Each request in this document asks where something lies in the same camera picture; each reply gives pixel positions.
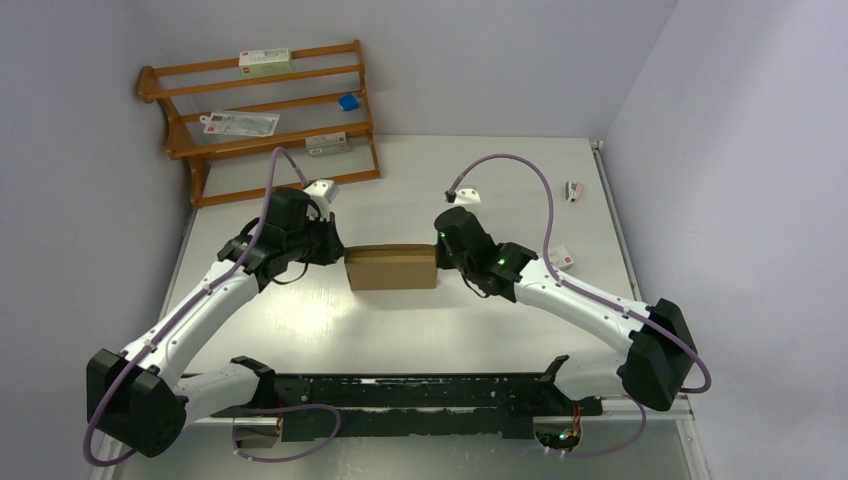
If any small white box on shelf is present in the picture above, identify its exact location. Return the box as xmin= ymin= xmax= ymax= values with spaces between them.
xmin=304 ymin=132 xmax=351 ymax=158

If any white teal box on table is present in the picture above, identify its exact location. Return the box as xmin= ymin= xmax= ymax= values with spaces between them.
xmin=548 ymin=245 xmax=574 ymax=271

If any blue small block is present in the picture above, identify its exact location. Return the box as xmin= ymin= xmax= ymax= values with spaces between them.
xmin=337 ymin=93 xmax=361 ymax=112

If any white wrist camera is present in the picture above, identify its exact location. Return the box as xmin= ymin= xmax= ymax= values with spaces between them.
xmin=305 ymin=179 xmax=339 ymax=206
xmin=444 ymin=185 xmax=482 ymax=206

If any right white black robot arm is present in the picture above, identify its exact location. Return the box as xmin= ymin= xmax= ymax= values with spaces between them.
xmin=434 ymin=206 xmax=697 ymax=414

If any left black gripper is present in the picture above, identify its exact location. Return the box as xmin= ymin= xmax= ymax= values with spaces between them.
xmin=285 ymin=210 xmax=347 ymax=266

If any white green box top shelf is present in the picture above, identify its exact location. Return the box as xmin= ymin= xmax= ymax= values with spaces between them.
xmin=238 ymin=48 xmax=294 ymax=78

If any clear plastic blister package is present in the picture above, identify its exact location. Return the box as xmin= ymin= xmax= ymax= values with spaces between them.
xmin=199 ymin=111 xmax=280 ymax=138

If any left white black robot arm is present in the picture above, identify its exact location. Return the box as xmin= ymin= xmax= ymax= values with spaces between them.
xmin=86 ymin=179 xmax=345 ymax=457

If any small pink white stapler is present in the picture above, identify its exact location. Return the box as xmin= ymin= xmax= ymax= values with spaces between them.
xmin=565 ymin=181 xmax=584 ymax=203

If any orange wooden shelf rack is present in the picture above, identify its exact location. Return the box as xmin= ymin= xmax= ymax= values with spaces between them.
xmin=137 ymin=40 xmax=382 ymax=208

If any brown cardboard box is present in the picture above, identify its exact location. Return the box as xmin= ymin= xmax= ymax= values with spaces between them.
xmin=344 ymin=244 xmax=438 ymax=291

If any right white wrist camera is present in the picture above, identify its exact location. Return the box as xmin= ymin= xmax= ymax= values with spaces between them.
xmin=444 ymin=185 xmax=482 ymax=206

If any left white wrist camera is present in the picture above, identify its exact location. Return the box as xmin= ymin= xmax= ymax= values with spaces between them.
xmin=305 ymin=179 xmax=339 ymax=206

